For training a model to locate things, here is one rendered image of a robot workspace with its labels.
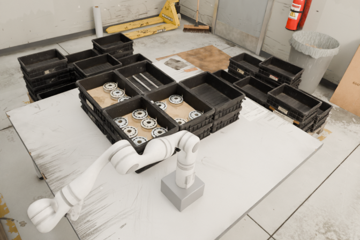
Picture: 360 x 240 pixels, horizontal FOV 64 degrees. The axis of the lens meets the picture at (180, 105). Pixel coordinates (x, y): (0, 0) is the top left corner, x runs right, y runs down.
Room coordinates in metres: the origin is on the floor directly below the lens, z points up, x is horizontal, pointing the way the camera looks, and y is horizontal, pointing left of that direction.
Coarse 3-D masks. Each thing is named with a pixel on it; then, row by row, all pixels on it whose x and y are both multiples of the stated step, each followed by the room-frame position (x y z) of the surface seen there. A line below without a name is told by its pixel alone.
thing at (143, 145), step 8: (144, 96) 1.55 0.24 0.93; (120, 104) 1.44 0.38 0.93; (152, 104) 1.47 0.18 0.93; (104, 112) 1.35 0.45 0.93; (160, 112) 1.39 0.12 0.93; (112, 120) 1.29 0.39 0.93; (168, 120) 1.33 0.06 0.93; (120, 128) 1.22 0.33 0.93; (176, 128) 1.26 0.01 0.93; (128, 136) 1.16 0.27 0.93; (160, 136) 1.18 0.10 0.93; (144, 144) 1.11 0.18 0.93
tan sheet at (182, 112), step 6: (168, 102) 1.64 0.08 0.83; (168, 108) 1.57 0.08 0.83; (174, 108) 1.58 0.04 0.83; (180, 108) 1.58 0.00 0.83; (186, 108) 1.59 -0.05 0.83; (192, 108) 1.60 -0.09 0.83; (168, 114) 1.51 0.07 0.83; (174, 114) 1.51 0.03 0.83; (180, 114) 1.52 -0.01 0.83; (186, 114) 1.52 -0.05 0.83; (186, 120) 1.46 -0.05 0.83
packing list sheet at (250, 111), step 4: (244, 100) 1.93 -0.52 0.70; (248, 100) 1.93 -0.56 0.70; (244, 104) 1.87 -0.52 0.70; (248, 104) 1.87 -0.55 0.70; (252, 104) 1.88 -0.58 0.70; (256, 104) 1.88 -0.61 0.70; (244, 108) 1.82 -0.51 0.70; (248, 108) 1.82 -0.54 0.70; (252, 108) 1.83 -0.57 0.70; (256, 108) 1.83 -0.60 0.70; (260, 108) 1.84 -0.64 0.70; (240, 112) 1.76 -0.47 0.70; (244, 112) 1.76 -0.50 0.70; (248, 112) 1.77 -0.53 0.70; (252, 112) 1.77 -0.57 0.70; (256, 112) 1.78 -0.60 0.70; (260, 112) 1.78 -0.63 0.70; (264, 112) 1.78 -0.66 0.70; (244, 116) 1.72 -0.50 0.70; (248, 116) 1.72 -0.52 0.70; (252, 116) 1.72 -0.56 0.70; (256, 116) 1.73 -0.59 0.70; (248, 120) 1.68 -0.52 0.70
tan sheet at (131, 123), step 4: (124, 116) 1.45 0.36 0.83; (128, 116) 1.45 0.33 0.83; (148, 116) 1.47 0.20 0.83; (128, 120) 1.41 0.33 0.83; (132, 120) 1.42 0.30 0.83; (132, 124) 1.38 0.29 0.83; (136, 124) 1.38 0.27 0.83; (136, 128) 1.34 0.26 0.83; (140, 128) 1.35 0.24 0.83; (140, 132) 1.31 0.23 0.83; (144, 132) 1.31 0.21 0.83; (148, 132) 1.31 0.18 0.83; (140, 136) 1.27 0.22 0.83; (144, 136) 1.28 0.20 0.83; (148, 136) 1.28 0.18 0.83
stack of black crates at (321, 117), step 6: (300, 90) 2.69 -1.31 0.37; (312, 96) 2.59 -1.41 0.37; (324, 102) 2.49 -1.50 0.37; (324, 108) 2.47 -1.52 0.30; (330, 108) 2.38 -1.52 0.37; (318, 114) 2.41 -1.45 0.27; (324, 114) 2.30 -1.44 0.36; (318, 120) 2.25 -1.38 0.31; (324, 120) 2.39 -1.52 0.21; (312, 126) 2.25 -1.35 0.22; (318, 126) 2.31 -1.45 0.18; (312, 132) 2.24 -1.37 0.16
